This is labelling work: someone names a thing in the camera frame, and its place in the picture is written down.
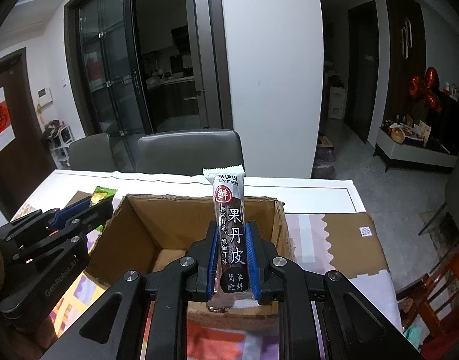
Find yellow green candy packet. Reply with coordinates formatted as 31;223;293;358
90;186;117;233

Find brown wooden door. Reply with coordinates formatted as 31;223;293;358
0;48;56;220

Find wall intercom panel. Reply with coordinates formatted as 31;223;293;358
37;88;53;107

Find white low cabinet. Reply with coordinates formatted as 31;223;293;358
373;129;457;173

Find teal cloth on chair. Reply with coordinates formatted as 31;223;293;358
403;324;429;351

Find colourful patterned tablecloth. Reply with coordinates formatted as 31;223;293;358
11;190;403;360

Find red wooden chair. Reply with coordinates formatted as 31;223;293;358
396;245;459;359

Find red fu door poster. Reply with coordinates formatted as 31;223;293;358
0;87;16;152

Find black sliding glass door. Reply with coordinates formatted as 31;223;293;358
64;0;233;155

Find grey dining chair left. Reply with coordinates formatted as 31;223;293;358
68;133;117;172

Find red foil balloons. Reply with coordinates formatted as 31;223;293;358
409;67;442;112

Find dark brown fruit leather bar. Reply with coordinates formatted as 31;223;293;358
203;164;252;311

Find brown cardboard box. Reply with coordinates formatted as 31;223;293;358
85;193;296;332

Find white shoe rack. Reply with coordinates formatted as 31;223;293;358
42;119;74;169

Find fruit basket on cabinet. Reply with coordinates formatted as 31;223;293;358
390;127;406;145

